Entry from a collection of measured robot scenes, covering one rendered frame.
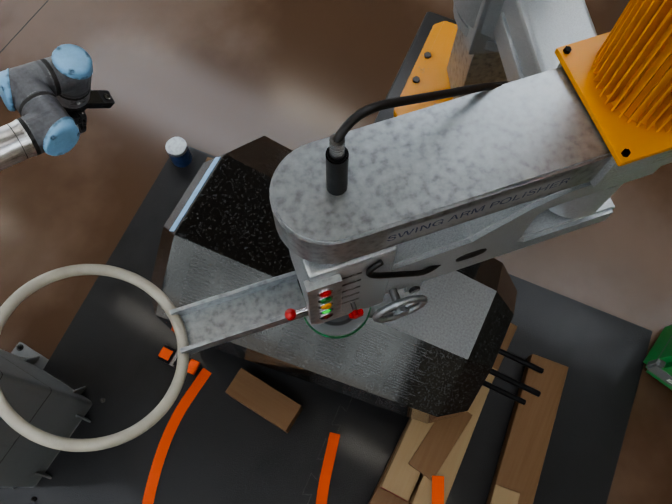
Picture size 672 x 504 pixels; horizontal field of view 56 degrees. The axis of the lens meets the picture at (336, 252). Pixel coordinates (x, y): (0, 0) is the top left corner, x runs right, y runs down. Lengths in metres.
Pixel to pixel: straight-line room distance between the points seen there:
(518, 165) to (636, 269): 2.03
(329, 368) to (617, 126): 1.24
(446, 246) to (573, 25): 0.66
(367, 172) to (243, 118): 2.13
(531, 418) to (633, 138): 1.69
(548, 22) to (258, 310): 1.07
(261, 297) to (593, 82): 1.00
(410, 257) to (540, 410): 1.48
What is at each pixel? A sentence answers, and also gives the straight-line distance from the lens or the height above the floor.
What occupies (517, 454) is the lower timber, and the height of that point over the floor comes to 0.09.
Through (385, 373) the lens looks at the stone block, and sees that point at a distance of 2.11.
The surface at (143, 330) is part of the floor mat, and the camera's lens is 2.96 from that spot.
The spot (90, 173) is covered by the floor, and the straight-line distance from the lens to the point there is 3.35.
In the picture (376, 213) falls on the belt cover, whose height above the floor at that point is 1.70.
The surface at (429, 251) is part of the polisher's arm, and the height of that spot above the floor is 1.39.
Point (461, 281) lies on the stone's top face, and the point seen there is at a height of 0.83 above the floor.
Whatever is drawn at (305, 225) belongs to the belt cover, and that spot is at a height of 1.70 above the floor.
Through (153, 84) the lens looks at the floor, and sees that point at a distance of 3.52.
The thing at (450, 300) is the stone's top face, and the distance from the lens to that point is 2.06.
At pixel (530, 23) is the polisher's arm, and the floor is 1.48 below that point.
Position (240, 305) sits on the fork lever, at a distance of 1.78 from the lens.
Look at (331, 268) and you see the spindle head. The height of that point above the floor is 1.55.
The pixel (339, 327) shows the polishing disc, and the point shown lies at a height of 0.89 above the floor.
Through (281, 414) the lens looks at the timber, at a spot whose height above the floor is 0.14.
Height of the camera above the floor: 2.78
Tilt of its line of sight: 70 degrees down
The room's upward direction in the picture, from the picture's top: straight up
